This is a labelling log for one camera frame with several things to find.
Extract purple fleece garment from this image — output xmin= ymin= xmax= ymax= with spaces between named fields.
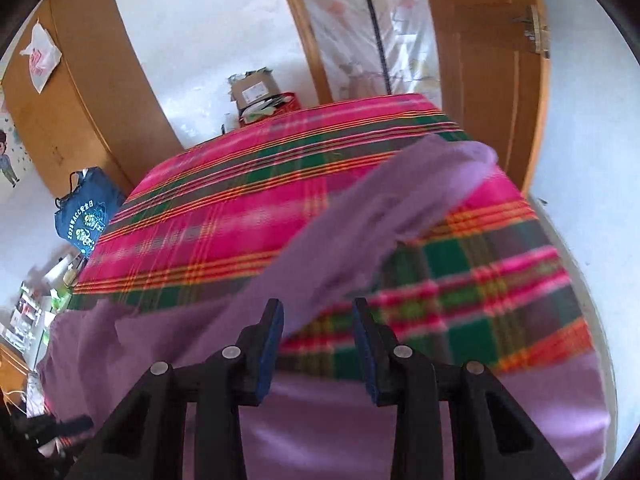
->
xmin=39 ymin=136 xmax=610 ymax=479

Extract cluttered shelf items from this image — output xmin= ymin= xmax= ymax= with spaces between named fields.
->
xmin=1 ymin=252 xmax=86 ymax=370

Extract pink plaid bed sheet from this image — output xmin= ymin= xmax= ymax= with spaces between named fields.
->
xmin=70 ymin=94 xmax=593 ymax=373

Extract blue tote bag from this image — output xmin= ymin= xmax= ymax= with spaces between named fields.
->
xmin=54 ymin=167 xmax=126 ymax=258

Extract wooden wardrobe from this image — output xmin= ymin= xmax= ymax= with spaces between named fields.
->
xmin=2 ymin=0 xmax=183 ymax=197

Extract wooden door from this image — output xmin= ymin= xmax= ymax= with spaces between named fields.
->
xmin=428 ymin=0 xmax=549 ymax=192

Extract cardboard box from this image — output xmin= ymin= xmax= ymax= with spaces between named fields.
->
xmin=228 ymin=67 xmax=281 ymax=112

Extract red basket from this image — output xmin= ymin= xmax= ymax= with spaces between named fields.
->
xmin=239 ymin=92 xmax=302 ymax=127

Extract white plastic bag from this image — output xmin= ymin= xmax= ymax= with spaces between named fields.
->
xmin=20 ymin=21 xmax=62 ymax=94

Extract metal door lock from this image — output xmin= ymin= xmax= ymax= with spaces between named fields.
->
xmin=512 ymin=4 xmax=550 ymax=58

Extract patterned door curtain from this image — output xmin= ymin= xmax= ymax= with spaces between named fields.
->
xmin=303 ymin=0 xmax=442 ymax=106

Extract cartoon wall sticker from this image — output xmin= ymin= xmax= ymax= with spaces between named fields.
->
xmin=0 ymin=130 xmax=20 ymax=188

